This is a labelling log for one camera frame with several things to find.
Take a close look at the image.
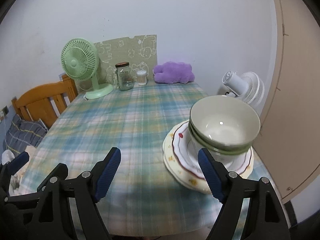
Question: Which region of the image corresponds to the wooden bed headboard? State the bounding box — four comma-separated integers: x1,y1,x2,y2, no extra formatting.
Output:
11,74,78,128

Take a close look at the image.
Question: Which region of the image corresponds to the large white green-rimmed bowl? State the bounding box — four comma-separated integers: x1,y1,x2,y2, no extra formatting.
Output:
188,122,251,155

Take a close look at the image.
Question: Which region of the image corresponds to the small floral white bowl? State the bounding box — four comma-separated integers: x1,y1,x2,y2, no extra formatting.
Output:
188,140,250,167

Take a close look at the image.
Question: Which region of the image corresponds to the green desk fan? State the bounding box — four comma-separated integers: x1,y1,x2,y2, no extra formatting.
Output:
61,38,113,100

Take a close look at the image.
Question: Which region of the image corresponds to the green cartoon wall cloth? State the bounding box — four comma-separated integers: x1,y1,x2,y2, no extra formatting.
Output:
94,35,157,85

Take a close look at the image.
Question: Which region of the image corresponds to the green rimmed bowl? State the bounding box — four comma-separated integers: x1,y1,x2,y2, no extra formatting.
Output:
189,95,260,149

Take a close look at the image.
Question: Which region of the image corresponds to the white small fan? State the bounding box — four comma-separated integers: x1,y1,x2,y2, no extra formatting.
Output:
222,71,265,108

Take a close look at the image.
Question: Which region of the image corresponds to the cotton swab container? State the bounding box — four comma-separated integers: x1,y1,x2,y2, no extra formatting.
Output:
136,70,148,86

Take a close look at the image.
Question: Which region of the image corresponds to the white crumpled cloth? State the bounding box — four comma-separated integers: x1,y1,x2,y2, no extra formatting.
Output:
1,146,36,196

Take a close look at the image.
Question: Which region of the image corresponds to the glass jar with black lid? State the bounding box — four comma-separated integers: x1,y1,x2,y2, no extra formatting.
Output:
115,62,134,91

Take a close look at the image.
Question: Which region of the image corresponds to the purple plush toy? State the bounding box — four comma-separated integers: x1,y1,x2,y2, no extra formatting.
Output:
153,62,195,85

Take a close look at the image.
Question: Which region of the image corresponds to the beige wooden door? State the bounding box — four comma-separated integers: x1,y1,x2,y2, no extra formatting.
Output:
253,0,319,202

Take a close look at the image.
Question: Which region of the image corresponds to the plaid tablecloth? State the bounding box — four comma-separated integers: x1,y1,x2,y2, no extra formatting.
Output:
18,80,283,238

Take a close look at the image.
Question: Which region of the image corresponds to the grey plaid pillow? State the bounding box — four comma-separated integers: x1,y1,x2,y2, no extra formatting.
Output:
3,114,49,155

